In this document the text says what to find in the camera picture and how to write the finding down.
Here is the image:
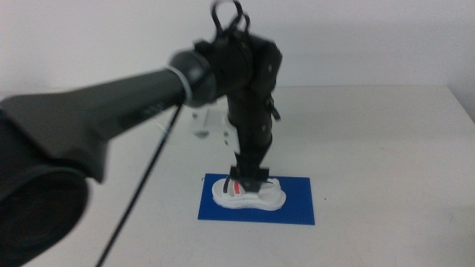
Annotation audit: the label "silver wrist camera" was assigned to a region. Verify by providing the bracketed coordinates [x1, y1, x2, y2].
[190, 108, 212, 139]

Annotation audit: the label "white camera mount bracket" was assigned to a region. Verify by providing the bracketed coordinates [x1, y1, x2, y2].
[209, 107, 239, 154]

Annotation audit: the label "blue rectangular mat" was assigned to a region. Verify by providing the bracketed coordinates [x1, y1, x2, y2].
[197, 173, 315, 226]

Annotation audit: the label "white sandal black red straps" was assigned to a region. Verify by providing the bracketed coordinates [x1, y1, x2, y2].
[211, 176, 287, 211]

